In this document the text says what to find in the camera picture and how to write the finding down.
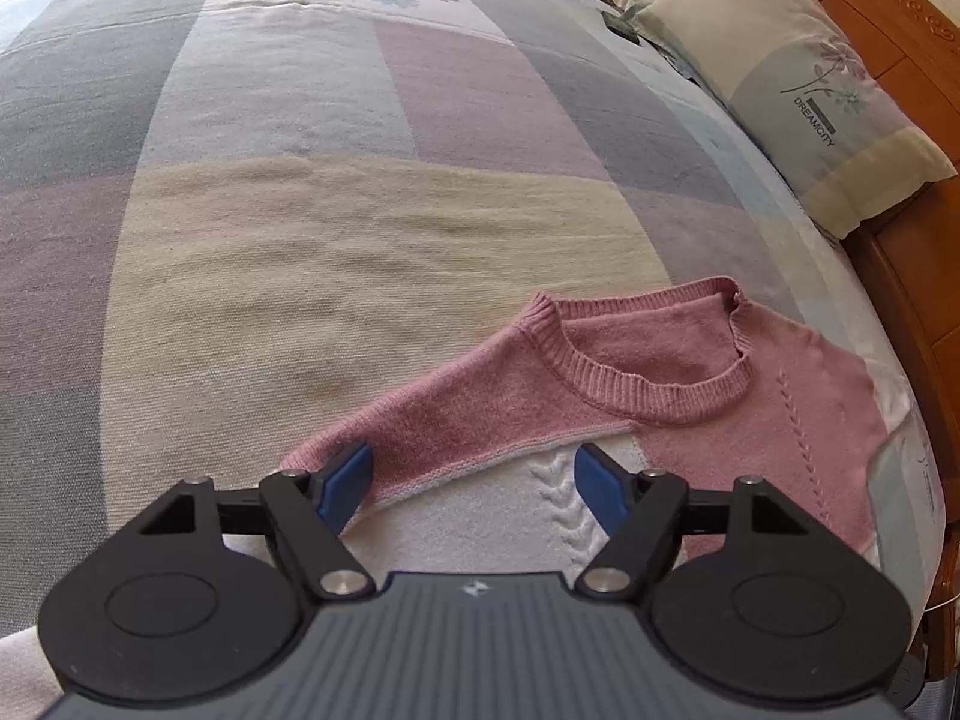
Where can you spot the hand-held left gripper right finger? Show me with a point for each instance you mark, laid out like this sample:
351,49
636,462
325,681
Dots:
600,491

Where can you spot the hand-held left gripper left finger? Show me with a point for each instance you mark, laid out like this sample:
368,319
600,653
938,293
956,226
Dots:
345,484

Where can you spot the pink and white knit sweater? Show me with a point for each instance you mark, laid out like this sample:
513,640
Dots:
675,390

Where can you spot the pastel patchwork bed sheet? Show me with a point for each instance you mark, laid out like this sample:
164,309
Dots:
225,240

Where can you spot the black phone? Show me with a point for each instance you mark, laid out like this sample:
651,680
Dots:
622,24

